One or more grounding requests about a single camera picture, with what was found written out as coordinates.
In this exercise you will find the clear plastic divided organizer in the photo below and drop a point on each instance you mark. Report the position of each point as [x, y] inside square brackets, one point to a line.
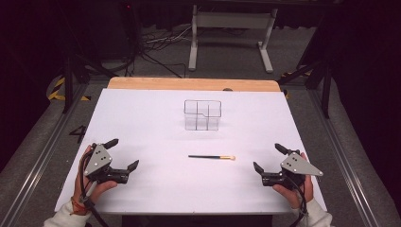
[202, 115]

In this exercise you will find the white metal stand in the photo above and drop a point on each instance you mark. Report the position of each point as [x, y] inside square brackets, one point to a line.
[233, 22]

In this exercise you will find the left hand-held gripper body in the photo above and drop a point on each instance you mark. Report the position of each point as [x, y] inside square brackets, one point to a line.
[97, 161]

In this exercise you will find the black tripod stand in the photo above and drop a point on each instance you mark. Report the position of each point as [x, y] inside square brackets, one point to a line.
[71, 75]
[320, 75]

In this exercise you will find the person's left hand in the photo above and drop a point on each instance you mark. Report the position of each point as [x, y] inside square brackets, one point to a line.
[82, 187]

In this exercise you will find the aluminium floor rail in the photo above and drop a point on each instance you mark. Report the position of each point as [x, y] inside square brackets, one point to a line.
[343, 164]
[38, 164]

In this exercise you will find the yellow black floor tape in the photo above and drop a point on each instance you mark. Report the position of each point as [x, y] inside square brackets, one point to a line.
[58, 91]

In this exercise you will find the person's right hand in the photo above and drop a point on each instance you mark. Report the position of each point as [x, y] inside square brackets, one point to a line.
[296, 197]

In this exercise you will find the white table cover sheet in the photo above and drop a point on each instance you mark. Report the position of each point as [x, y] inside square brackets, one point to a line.
[157, 176]

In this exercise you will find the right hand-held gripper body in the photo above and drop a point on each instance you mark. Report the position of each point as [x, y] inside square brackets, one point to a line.
[298, 166]

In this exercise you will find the black makeup brush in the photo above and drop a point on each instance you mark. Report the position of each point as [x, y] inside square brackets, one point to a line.
[208, 156]

